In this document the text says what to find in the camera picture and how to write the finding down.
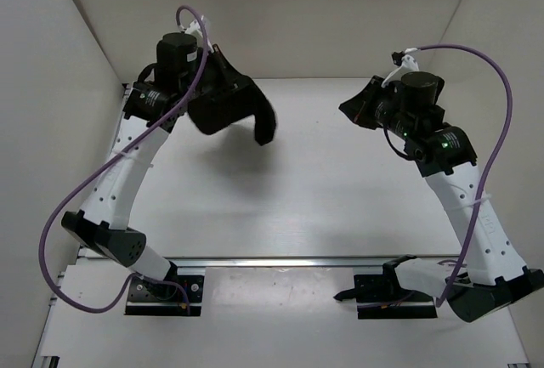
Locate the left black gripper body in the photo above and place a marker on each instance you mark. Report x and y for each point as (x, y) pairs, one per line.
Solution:
(220, 75)

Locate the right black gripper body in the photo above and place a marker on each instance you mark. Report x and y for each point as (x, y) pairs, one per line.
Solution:
(379, 108)

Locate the black skirt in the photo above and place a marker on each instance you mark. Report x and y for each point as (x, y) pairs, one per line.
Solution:
(218, 108)

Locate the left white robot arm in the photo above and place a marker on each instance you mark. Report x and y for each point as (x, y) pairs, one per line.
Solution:
(101, 224)

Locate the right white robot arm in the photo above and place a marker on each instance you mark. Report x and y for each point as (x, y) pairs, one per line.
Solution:
(492, 274)

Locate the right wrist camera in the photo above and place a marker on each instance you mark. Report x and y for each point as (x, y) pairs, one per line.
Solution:
(419, 92)

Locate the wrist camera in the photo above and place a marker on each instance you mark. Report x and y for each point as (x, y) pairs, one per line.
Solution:
(419, 92)
(176, 55)

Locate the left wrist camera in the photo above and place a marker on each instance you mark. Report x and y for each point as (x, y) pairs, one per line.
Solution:
(176, 55)

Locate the aluminium rail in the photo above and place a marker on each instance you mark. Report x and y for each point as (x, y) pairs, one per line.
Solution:
(282, 262)

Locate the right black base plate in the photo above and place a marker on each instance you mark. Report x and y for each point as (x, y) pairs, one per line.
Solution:
(378, 296)

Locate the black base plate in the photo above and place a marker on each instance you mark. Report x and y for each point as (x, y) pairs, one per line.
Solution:
(146, 299)
(378, 296)

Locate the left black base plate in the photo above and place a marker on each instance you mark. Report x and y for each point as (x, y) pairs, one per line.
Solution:
(146, 299)

